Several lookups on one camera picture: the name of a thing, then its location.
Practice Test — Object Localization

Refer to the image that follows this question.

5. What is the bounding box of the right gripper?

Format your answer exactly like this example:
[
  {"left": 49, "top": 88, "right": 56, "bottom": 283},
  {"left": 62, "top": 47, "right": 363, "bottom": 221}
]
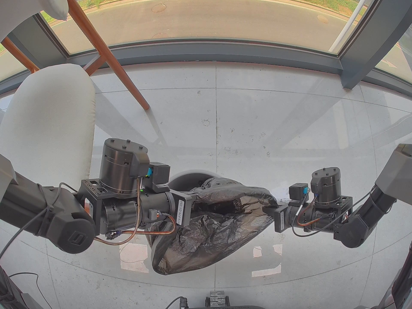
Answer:
[{"left": 262, "top": 204, "right": 336, "bottom": 234}]

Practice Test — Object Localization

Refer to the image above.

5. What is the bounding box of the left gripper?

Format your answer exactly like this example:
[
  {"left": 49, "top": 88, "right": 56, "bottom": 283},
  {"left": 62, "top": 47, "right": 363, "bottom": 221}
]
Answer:
[{"left": 102, "top": 191, "right": 197, "bottom": 235}]

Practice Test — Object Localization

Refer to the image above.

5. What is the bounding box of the black plastic bag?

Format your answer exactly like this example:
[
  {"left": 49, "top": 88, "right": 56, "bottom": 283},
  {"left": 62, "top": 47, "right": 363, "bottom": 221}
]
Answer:
[{"left": 149, "top": 177, "right": 279, "bottom": 276}]

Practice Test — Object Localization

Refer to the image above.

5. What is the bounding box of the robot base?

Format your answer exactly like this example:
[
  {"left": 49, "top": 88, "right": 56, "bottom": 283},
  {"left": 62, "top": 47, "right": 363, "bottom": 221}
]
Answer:
[{"left": 193, "top": 290, "right": 265, "bottom": 309}]

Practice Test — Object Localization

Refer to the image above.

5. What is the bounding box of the white trash bin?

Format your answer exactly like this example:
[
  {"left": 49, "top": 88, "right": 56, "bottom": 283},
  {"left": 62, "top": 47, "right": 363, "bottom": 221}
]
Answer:
[{"left": 167, "top": 169, "right": 223, "bottom": 194}]

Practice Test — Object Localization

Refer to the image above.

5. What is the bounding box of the white cushioned wooden chair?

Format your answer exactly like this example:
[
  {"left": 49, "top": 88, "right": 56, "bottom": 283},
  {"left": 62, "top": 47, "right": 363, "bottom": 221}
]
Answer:
[{"left": 0, "top": 0, "right": 150, "bottom": 191}]

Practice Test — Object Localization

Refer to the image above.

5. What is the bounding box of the window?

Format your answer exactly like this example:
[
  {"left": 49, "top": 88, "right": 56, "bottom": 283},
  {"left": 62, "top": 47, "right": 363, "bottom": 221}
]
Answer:
[{"left": 0, "top": 0, "right": 412, "bottom": 98}]

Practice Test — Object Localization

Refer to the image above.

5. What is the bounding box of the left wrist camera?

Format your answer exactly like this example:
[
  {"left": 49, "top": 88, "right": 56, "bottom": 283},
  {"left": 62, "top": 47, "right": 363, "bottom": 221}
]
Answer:
[{"left": 129, "top": 151, "right": 171, "bottom": 194}]

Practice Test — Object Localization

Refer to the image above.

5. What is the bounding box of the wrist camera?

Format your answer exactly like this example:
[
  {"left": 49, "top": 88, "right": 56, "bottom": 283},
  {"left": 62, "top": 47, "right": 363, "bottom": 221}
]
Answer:
[
  {"left": 129, "top": 151, "right": 171, "bottom": 194},
  {"left": 288, "top": 182, "right": 310, "bottom": 206}
]

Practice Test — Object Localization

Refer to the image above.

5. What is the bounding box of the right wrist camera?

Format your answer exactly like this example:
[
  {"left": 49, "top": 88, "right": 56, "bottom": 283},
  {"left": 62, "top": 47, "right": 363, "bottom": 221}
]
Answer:
[{"left": 288, "top": 182, "right": 310, "bottom": 206}]

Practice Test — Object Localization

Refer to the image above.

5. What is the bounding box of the black cable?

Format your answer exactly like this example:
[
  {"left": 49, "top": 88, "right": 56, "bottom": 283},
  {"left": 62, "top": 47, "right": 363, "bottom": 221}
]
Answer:
[
  {"left": 0, "top": 182, "right": 79, "bottom": 257},
  {"left": 9, "top": 272, "right": 44, "bottom": 309},
  {"left": 165, "top": 296, "right": 188, "bottom": 309}
]

